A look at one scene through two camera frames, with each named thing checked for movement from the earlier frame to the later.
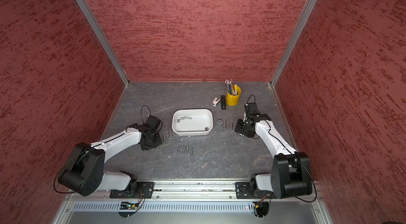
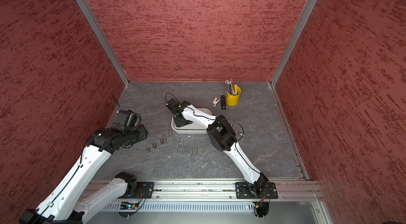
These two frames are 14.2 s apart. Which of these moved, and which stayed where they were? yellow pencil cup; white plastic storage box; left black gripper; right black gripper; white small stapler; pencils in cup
Moved: left black gripper; right black gripper
Stayed: white plastic storage box; yellow pencil cup; white small stapler; pencils in cup
